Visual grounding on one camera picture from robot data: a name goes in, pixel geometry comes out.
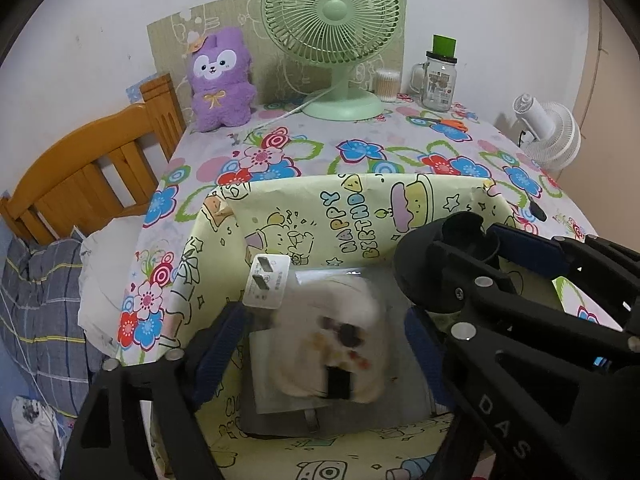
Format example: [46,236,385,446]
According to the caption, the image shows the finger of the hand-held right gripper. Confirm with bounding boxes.
[432,239,640,363]
[487,222,640,301]

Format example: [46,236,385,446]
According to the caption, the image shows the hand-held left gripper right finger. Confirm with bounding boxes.
[404,305,453,407]

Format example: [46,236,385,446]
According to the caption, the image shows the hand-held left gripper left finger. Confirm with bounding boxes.
[60,305,247,480]

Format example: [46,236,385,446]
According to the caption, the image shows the white charger adapter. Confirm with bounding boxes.
[242,254,292,313]

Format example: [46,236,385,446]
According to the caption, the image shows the round cream case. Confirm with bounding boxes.
[275,277,391,405]

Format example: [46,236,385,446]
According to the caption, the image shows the yellow cartoon storage box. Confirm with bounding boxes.
[115,172,591,480]

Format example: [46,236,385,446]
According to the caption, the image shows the white flat box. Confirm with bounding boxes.
[248,327,321,415]

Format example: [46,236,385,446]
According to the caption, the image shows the white standing fan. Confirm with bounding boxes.
[511,92,582,181]

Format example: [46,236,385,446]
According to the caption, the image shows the white pillow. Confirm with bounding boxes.
[79,215,146,361]

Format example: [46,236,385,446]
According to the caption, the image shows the beige door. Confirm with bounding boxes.
[572,0,640,241]

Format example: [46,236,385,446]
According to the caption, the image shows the orange scissors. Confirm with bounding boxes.
[410,115,471,131]

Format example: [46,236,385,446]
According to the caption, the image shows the plaid grey bedding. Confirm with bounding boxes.
[0,230,108,418]

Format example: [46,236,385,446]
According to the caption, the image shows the glass jar mug green lid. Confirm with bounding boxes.
[410,34,458,111]

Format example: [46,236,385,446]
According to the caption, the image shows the white printed cloth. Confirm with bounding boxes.
[11,395,68,480]

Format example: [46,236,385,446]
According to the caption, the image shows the cotton swab jar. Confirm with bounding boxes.
[375,68,401,103]

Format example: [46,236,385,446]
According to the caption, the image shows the floral tablecloth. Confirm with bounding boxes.
[116,92,601,480]

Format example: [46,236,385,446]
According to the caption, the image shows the wooden bed headboard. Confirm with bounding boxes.
[0,72,186,246]

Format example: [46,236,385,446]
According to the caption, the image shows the purple plush toy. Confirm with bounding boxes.
[187,27,258,133]

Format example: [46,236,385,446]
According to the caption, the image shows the blue patterned sheet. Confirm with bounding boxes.
[125,72,171,103]

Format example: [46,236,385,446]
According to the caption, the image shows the green desk fan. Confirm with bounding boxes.
[260,0,405,121]

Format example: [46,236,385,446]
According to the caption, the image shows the patterned cardboard sheet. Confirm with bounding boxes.
[146,0,406,111]

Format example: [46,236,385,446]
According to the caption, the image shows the white fan cord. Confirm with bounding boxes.
[250,85,341,131]

